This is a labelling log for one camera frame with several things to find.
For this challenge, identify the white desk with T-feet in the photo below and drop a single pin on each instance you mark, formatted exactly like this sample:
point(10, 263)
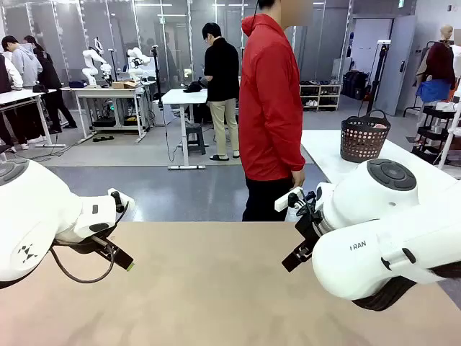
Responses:
point(21, 95)

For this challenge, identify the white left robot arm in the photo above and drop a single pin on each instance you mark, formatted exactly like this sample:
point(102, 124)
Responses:
point(32, 212)

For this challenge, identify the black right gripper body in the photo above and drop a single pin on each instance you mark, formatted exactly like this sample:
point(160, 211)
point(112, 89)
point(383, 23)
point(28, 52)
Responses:
point(309, 227)

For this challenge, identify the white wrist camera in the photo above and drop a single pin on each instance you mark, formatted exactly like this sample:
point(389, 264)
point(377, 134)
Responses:
point(124, 202)
point(286, 200)

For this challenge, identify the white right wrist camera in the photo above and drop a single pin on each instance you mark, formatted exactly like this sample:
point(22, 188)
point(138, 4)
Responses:
point(286, 200)

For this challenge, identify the person's right hand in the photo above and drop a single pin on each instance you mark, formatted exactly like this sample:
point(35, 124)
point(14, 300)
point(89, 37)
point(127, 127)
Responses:
point(299, 180)

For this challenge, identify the black floor stand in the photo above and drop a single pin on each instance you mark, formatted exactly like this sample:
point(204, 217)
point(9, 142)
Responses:
point(378, 72)

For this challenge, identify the person's right forearm red sleeve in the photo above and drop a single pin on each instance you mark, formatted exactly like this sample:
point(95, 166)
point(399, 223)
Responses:
point(293, 144)

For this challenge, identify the blue bag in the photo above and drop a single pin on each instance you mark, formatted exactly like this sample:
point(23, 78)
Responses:
point(434, 90)

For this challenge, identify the black utility cart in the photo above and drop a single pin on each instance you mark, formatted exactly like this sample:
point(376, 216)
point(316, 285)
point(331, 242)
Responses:
point(434, 126)

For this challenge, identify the person in grey hoodie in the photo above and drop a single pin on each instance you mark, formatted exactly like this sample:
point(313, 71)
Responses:
point(27, 65)

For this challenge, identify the black suitcase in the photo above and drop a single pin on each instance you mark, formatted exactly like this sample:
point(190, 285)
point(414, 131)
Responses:
point(354, 84)

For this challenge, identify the white robot workbench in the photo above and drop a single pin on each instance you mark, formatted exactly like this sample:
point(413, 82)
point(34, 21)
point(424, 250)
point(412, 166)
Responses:
point(108, 92)

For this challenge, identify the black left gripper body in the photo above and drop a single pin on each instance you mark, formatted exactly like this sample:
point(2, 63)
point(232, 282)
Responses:
point(103, 245)

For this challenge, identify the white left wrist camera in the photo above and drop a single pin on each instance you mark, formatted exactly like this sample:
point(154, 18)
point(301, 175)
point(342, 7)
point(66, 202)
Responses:
point(124, 202)

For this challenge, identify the large white side table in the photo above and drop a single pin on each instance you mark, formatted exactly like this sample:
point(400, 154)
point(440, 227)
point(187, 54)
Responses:
point(324, 151)

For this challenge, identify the person in red jacket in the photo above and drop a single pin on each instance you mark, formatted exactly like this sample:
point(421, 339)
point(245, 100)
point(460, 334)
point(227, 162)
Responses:
point(268, 115)

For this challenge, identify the cardboard box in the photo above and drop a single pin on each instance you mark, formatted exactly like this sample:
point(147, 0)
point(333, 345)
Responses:
point(124, 84)

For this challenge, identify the dark perforated laundry basket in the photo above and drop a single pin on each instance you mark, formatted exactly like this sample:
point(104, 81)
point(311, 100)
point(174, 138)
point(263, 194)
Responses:
point(362, 144)

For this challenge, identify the person in black shirt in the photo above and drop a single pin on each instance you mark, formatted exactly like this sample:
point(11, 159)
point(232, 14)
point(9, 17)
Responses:
point(221, 72)

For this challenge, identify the white shoe rack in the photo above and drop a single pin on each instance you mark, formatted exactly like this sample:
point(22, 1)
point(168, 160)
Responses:
point(320, 97)

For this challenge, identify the long-haired person in dark clothes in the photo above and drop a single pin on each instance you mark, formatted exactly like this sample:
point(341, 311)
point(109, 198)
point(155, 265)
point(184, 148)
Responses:
point(48, 75)

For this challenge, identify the white standing desk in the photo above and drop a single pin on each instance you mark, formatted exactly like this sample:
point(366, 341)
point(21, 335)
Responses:
point(183, 97)

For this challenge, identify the person in black vest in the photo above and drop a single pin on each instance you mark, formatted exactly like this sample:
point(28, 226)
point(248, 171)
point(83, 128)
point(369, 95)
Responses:
point(7, 79)

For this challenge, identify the black step stool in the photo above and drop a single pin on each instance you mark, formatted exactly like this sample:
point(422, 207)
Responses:
point(195, 137)

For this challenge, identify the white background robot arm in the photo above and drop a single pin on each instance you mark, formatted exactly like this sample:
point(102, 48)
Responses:
point(91, 61)
point(137, 61)

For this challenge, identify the black camera tripod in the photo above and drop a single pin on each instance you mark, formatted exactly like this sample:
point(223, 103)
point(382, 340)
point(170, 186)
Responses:
point(157, 83)

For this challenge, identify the grey door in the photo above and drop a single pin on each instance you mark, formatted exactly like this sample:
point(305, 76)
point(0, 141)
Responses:
point(398, 65)

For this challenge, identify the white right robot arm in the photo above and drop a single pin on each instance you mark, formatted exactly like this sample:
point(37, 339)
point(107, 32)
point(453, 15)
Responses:
point(378, 234)

